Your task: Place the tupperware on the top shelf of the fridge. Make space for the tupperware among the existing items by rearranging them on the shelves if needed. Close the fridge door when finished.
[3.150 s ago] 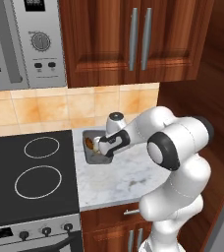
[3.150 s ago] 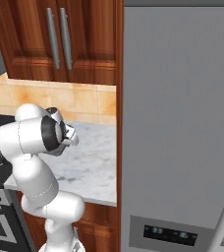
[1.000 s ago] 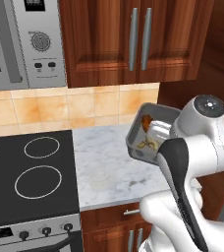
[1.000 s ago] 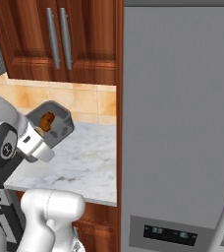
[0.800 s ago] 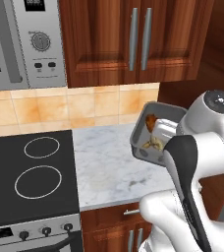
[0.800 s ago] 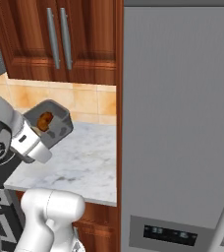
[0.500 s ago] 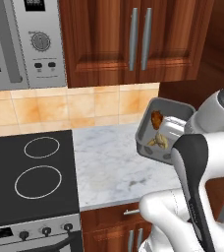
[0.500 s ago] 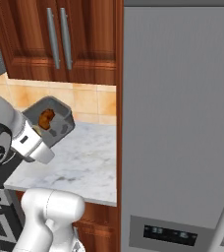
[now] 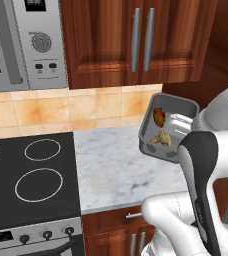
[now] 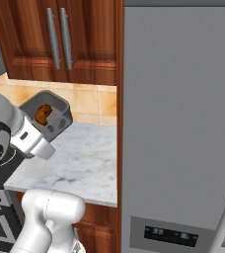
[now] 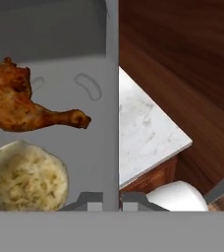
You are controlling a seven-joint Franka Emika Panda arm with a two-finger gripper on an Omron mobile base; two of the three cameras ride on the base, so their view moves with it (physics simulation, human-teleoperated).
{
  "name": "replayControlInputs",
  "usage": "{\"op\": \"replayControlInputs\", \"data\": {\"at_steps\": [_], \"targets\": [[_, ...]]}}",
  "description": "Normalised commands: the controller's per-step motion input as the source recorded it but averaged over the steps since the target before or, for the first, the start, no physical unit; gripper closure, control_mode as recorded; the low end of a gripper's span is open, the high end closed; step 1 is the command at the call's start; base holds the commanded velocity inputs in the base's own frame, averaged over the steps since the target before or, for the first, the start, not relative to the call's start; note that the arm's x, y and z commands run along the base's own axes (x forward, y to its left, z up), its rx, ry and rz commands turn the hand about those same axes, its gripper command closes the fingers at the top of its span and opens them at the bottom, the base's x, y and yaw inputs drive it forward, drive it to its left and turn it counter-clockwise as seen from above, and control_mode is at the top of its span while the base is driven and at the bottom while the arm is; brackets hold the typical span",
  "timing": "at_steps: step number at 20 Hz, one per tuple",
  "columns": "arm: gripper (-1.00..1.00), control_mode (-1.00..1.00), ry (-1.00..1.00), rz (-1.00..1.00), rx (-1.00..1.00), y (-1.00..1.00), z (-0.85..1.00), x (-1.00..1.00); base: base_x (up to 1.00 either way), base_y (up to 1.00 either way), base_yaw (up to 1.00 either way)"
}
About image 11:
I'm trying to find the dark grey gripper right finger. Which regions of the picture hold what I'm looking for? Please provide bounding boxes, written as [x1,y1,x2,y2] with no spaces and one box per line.
[121,191,171,212]

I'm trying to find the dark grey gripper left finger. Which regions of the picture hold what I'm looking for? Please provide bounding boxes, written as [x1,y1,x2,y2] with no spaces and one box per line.
[58,191,104,212]

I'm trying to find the grey tupperware container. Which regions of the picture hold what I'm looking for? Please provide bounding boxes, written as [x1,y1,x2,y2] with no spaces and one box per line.
[0,0,120,212]

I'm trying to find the white round object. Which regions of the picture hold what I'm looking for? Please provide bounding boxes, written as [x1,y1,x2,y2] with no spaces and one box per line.
[145,180,210,212]

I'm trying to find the pale mashed potato mound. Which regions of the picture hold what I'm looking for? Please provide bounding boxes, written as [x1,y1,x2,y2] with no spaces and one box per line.
[0,140,70,212]

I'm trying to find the grey flat bar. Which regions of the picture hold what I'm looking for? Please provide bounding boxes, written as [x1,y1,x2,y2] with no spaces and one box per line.
[203,166,224,205]

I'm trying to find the brown roasted chicken leg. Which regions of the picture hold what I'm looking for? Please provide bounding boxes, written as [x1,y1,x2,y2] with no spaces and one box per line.
[0,56,92,133]

